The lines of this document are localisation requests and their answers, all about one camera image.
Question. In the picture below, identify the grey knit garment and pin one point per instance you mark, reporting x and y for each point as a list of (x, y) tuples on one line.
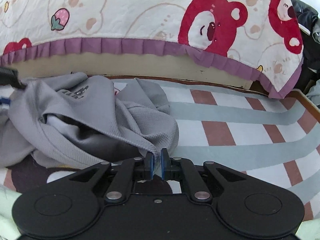
[(78, 121)]

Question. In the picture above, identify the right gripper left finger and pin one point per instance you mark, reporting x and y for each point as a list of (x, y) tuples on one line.
[(130, 171)]

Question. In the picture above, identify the light green blanket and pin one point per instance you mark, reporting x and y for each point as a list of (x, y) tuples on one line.
[(8, 228)]

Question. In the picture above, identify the beige bed base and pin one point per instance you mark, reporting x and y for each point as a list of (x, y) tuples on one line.
[(173, 67)]

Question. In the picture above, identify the striped checked rug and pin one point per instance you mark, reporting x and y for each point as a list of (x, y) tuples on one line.
[(273, 140)]

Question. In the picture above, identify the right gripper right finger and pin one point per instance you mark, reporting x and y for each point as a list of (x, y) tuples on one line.
[(185, 172)]

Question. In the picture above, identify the dark clothes pile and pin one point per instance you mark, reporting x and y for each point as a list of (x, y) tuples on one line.
[(307, 18)]

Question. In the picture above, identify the bear print quilt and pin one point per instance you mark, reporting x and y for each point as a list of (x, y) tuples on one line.
[(252, 39)]

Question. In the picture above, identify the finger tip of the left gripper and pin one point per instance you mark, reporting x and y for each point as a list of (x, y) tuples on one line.
[(9, 76)]

